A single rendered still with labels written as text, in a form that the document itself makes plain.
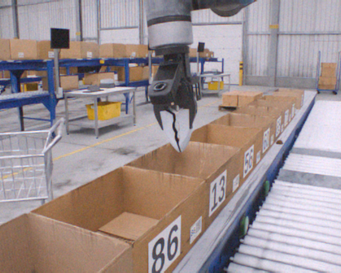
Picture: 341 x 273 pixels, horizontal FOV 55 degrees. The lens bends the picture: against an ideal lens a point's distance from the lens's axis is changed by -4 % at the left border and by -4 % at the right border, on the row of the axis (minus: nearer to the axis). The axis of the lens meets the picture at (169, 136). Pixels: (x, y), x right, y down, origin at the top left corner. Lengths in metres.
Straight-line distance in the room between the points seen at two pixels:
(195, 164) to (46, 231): 0.79
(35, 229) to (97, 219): 0.27
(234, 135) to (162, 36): 1.16
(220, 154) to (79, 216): 0.64
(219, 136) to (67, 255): 1.18
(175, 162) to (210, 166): 0.16
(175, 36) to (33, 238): 0.56
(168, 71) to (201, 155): 0.79
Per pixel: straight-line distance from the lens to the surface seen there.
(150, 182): 1.07
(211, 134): 1.79
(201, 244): 0.97
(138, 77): 8.72
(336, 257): 1.29
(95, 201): 1.03
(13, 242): 0.84
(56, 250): 0.82
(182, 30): 0.67
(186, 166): 1.44
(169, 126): 0.69
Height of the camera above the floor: 1.39
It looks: 13 degrees down
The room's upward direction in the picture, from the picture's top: straight up
